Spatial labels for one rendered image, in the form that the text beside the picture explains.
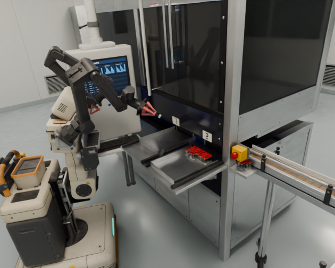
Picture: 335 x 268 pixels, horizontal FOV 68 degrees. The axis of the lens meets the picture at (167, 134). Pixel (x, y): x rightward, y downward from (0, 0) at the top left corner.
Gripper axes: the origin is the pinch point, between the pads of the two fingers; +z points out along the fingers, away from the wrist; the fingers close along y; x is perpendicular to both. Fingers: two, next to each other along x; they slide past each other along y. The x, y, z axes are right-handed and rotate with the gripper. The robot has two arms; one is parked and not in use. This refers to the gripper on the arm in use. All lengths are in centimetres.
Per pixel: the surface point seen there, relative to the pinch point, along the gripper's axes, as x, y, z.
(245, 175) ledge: 8, -4, 64
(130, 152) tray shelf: 42.8, -7.3, -7.7
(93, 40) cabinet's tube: 8, 43, -71
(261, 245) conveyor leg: 56, -17, 104
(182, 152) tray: 30.1, 4.9, 25.3
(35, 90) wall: 358, 192, -344
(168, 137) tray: 45, 21, 10
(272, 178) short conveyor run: 3, -1, 78
